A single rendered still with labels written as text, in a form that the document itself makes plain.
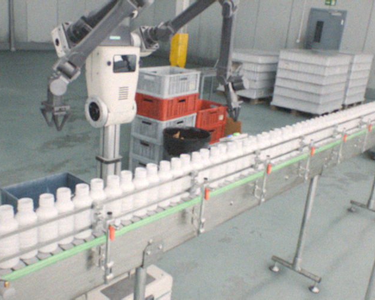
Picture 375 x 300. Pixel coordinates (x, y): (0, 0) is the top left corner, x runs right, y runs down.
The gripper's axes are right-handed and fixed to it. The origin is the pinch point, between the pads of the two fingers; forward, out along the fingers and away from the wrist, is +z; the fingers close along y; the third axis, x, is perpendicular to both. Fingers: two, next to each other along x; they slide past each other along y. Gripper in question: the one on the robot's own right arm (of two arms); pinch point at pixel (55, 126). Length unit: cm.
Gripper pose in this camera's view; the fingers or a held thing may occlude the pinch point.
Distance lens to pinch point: 170.1
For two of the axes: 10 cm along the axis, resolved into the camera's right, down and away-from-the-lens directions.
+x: 6.7, -1.6, 7.2
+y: 7.3, 2.9, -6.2
